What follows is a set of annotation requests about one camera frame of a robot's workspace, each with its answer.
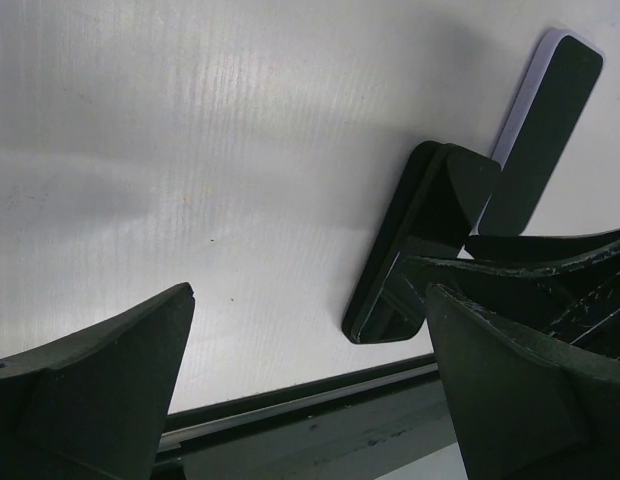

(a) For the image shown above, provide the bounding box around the black phone teal edge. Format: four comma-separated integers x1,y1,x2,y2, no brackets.
475,30,605,237

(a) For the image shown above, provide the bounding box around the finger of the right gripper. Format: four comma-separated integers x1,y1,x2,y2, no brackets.
402,229,620,360

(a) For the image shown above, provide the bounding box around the black phone case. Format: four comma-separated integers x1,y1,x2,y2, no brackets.
341,140,442,345

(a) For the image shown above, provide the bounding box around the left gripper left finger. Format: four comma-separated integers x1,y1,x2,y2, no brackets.
0,283,195,479

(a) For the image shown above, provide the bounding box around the lavender phone case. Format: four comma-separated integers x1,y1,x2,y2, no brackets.
491,28,567,167

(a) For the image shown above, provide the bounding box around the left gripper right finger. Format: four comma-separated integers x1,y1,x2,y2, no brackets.
426,285,620,479

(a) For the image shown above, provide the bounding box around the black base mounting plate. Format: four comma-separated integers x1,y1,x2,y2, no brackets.
151,354,456,479

